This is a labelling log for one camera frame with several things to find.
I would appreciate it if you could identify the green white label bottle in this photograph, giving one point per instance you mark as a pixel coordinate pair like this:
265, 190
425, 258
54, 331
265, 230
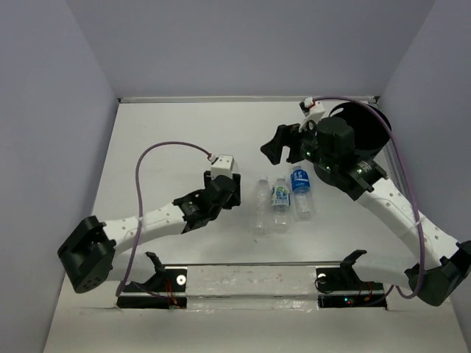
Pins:
281, 205

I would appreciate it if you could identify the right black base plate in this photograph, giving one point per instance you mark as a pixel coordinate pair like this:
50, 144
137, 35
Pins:
339, 289

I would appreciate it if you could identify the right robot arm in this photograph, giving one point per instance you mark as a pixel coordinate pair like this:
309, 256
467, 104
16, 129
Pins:
442, 262

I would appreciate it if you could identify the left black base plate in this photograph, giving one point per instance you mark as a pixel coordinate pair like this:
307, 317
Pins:
164, 290

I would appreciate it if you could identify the black cylindrical bin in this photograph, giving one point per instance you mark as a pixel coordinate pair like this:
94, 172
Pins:
371, 129

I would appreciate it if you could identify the clear unlabeled bottle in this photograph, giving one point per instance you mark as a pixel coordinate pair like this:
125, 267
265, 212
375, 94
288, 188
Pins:
261, 206

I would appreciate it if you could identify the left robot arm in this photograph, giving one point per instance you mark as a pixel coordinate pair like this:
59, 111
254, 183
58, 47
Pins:
89, 253

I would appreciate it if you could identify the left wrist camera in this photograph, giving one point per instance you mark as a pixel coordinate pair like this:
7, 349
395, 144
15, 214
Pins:
223, 165

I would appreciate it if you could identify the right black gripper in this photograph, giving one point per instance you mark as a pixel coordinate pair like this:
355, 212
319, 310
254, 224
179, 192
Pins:
288, 135

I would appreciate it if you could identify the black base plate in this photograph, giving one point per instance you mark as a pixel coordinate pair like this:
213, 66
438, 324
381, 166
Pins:
164, 290
339, 289

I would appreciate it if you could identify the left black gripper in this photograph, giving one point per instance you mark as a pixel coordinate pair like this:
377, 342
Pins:
234, 199

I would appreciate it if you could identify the blue label bottle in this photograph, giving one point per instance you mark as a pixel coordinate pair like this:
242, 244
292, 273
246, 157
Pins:
301, 191

